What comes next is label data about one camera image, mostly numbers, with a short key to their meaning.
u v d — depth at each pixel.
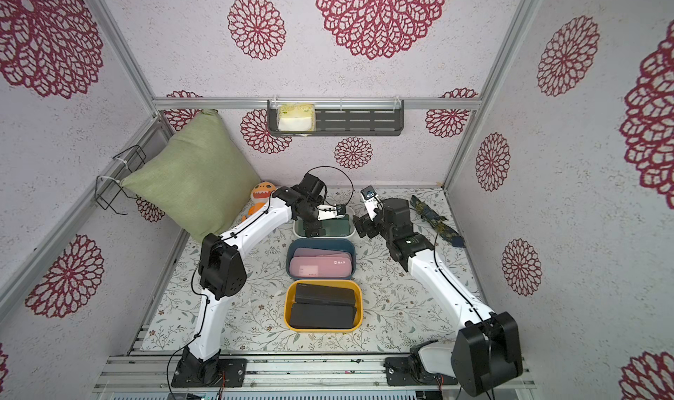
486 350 0.42
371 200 0.69
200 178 0.88
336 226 1.00
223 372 0.73
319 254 0.95
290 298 0.83
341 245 0.94
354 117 0.92
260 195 1.09
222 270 0.56
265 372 0.75
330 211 0.81
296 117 0.90
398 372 0.73
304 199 0.71
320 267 0.90
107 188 0.73
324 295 0.87
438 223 1.06
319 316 0.81
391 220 0.61
